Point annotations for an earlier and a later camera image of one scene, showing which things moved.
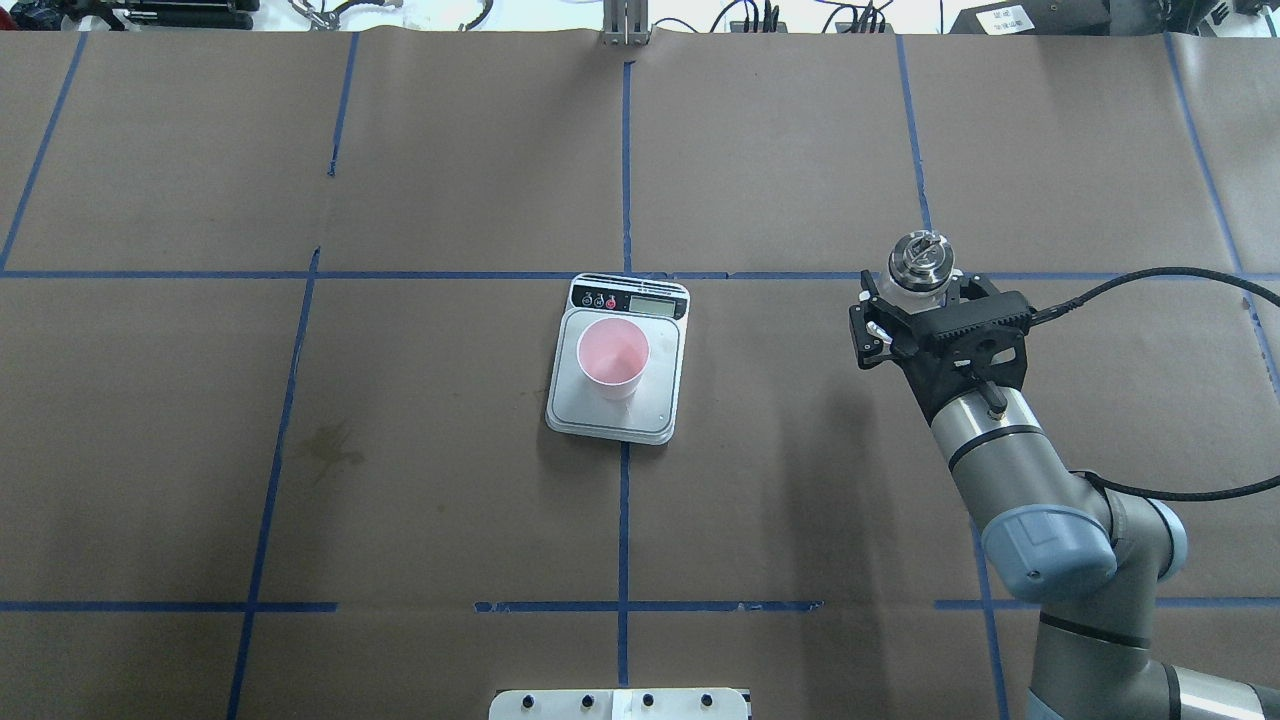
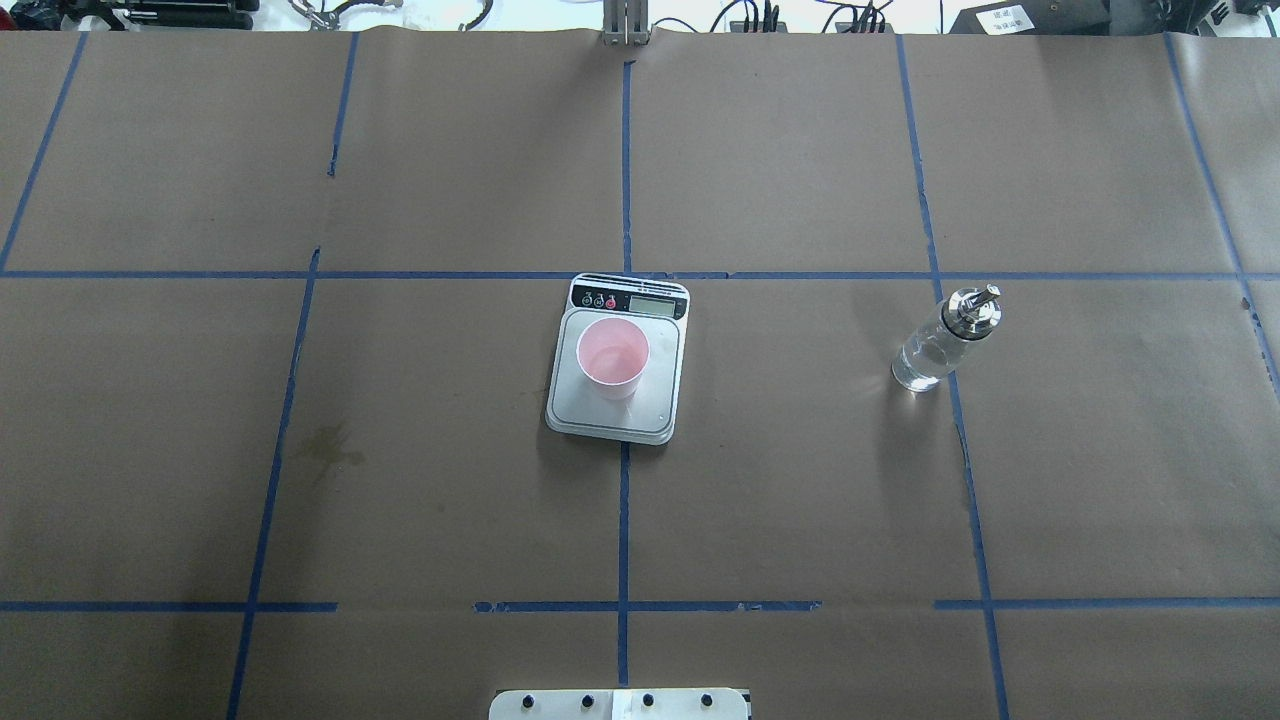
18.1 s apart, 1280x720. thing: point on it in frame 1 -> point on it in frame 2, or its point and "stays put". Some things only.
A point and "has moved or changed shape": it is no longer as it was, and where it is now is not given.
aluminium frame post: x=625 y=23 stays put
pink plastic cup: x=613 y=353 stays put
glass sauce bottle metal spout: x=921 y=261 has moved or changed shape
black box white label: x=1035 y=17 stays put
